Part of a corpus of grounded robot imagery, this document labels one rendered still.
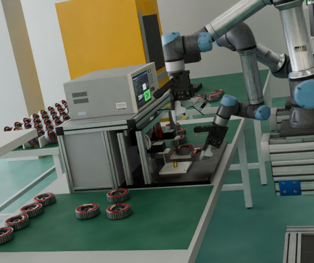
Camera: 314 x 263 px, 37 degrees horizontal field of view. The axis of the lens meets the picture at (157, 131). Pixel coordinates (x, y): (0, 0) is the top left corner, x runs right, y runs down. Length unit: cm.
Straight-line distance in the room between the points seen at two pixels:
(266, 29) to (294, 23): 584
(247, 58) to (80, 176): 105
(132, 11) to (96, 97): 370
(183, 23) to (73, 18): 213
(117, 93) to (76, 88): 23
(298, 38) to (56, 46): 710
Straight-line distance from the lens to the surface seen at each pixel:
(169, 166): 258
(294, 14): 184
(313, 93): 186
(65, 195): 255
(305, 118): 202
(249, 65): 228
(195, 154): 246
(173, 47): 186
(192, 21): 781
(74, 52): 646
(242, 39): 225
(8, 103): 650
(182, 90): 188
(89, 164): 248
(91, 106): 252
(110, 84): 245
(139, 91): 249
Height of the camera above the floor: 158
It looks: 14 degrees down
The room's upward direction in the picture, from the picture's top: 10 degrees counter-clockwise
